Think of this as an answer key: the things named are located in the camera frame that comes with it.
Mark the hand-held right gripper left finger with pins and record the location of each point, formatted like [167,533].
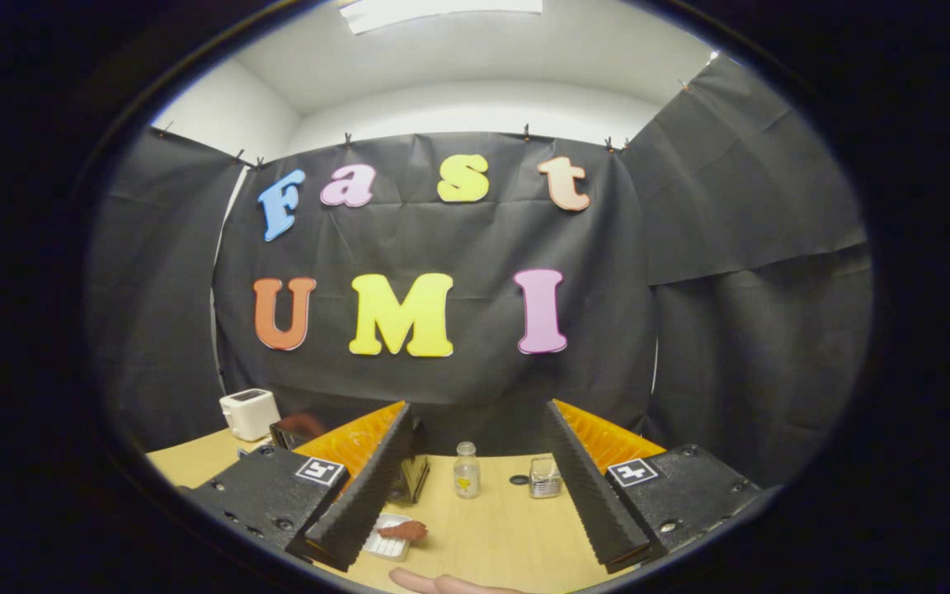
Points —
[368,495]

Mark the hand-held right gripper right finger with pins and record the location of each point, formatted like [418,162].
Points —
[590,495]

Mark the black electric oven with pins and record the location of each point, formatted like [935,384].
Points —
[413,483]

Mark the brown meat piece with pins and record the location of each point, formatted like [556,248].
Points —
[405,530]

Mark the white ribbed tray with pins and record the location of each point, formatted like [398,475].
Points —
[384,546]

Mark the clear glass bottle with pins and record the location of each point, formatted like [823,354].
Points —
[467,480]

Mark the white toaster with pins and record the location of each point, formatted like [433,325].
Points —
[248,417]

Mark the row of small cloth clips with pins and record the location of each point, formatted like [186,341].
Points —
[347,139]

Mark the large ceiling light panel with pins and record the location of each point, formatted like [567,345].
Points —
[442,11]

